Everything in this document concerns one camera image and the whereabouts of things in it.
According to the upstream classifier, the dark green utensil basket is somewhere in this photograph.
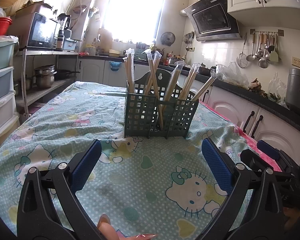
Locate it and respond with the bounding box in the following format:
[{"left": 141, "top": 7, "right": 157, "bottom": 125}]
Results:
[{"left": 124, "top": 69, "right": 199, "bottom": 138}]

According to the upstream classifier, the person right hand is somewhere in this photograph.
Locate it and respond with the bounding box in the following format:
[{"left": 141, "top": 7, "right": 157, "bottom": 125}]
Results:
[{"left": 283, "top": 207, "right": 300, "bottom": 231}]

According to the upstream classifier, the person left hand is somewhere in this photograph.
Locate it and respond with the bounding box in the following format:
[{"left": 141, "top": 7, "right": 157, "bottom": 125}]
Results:
[{"left": 97, "top": 214, "right": 157, "bottom": 240}]

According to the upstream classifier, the pink towel blanket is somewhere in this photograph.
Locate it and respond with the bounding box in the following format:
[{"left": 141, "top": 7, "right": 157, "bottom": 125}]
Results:
[{"left": 196, "top": 103, "right": 281, "bottom": 172}]

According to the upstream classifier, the grey rice cooker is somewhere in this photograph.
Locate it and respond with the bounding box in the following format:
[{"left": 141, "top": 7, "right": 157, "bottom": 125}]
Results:
[{"left": 285, "top": 68, "right": 300, "bottom": 115}]

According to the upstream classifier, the hello kitty tablecloth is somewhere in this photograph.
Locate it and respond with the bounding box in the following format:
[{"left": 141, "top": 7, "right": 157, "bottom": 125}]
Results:
[{"left": 0, "top": 82, "right": 248, "bottom": 239}]

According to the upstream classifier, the plastic bag of food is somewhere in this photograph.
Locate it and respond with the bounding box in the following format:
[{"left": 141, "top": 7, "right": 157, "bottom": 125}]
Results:
[{"left": 216, "top": 61, "right": 249, "bottom": 89}]

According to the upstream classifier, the green hanging spatula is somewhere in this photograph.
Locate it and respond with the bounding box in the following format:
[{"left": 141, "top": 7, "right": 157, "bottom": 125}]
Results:
[{"left": 269, "top": 34, "right": 279, "bottom": 63}]

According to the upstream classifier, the hanging steel ladle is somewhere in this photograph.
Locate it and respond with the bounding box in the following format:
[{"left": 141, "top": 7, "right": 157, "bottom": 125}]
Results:
[{"left": 246, "top": 32, "right": 256, "bottom": 62}]

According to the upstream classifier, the hanging strainer ladle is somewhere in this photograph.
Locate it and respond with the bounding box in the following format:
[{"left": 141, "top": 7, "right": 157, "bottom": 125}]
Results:
[{"left": 236, "top": 33, "right": 248, "bottom": 69}]

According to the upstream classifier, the stainless steel pot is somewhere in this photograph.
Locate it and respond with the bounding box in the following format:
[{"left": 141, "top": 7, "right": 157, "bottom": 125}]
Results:
[{"left": 34, "top": 64, "right": 57, "bottom": 89}]

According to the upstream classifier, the metal shelf rack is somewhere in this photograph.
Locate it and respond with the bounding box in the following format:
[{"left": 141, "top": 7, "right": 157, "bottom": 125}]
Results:
[{"left": 15, "top": 49, "right": 79, "bottom": 119}]

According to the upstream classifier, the blue hanging basket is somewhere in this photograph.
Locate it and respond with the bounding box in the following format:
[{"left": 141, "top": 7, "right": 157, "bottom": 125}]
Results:
[{"left": 109, "top": 61, "right": 121, "bottom": 72}]

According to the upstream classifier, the black range hood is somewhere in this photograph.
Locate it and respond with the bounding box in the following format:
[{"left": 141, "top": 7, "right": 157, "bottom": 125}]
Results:
[{"left": 184, "top": 0, "right": 241, "bottom": 42}]

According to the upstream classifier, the white upper cabinet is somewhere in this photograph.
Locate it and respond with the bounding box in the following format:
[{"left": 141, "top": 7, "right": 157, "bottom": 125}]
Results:
[{"left": 228, "top": 0, "right": 300, "bottom": 30}]

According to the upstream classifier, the black microwave oven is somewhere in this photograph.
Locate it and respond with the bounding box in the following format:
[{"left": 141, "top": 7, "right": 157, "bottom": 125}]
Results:
[{"left": 7, "top": 12, "right": 57, "bottom": 49}]

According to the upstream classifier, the black blender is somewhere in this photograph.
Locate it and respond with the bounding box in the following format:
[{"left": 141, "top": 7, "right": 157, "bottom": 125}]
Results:
[{"left": 56, "top": 13, "right": 71, "bottom": 51}]

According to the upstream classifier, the wall fan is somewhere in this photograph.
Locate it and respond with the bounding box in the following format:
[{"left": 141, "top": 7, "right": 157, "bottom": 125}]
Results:
[{"left": 160, "top": 31, "right": 175, "bottom": 47}]

